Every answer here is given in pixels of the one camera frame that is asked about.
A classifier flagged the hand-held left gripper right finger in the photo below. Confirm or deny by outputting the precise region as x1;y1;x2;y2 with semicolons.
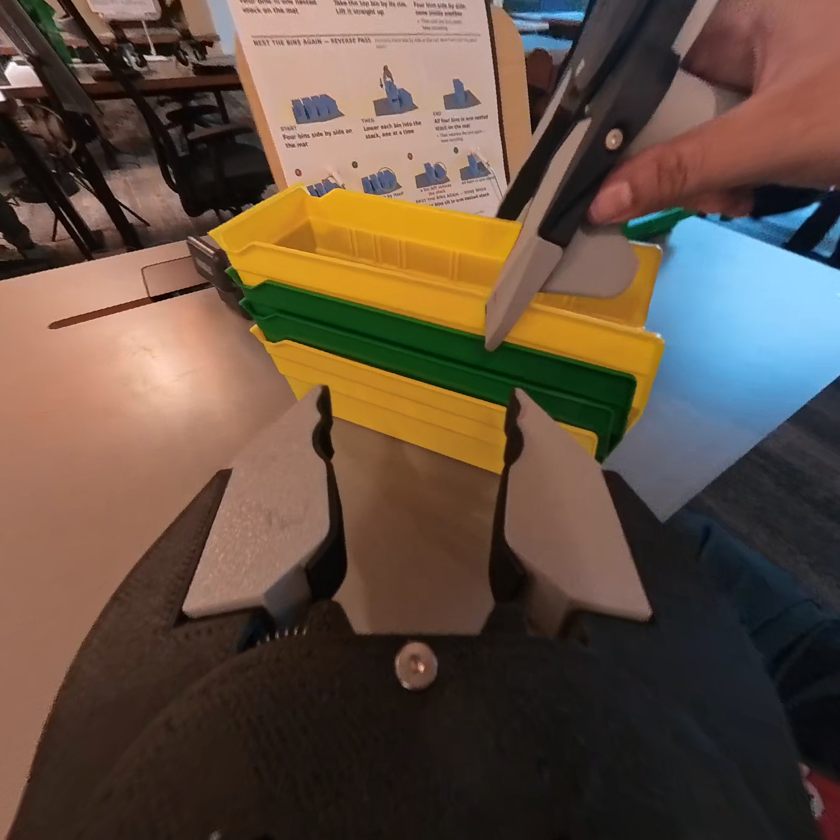
489;387;652;637

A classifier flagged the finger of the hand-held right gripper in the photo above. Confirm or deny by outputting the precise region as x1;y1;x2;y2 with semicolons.
545;225;641;298
484;202;567;353

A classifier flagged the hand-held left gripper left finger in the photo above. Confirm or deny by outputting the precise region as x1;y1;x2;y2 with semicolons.
182;385;349;619

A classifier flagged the green plastic bin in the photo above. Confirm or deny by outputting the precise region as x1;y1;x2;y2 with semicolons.
622;206;694;242
226;266;639;434
251;307;631;460

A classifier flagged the yellow plastic bin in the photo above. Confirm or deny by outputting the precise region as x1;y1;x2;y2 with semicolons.
209;185;665;401
249;323;601;475

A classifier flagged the person's right hand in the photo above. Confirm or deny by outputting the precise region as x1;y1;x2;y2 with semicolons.
587;0;840;227

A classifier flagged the instruction sheet on board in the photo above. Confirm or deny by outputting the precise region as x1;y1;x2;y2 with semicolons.
235;0;534;217

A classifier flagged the person's leg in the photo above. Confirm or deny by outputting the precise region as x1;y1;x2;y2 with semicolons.
669;508;840;729

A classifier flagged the printed instruction sheet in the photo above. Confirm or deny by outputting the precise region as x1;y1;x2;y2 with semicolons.
226;0;509;217

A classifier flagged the dark grey box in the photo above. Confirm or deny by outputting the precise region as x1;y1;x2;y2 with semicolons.
185;235;253;320

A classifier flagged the black office chair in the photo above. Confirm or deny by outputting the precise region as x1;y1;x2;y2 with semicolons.
156;104;278;219

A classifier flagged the wooden table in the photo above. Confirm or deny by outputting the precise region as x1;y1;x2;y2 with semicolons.
0;62;245;102

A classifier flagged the black metal tripod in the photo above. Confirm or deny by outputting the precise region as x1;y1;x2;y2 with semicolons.
0;0;148;253

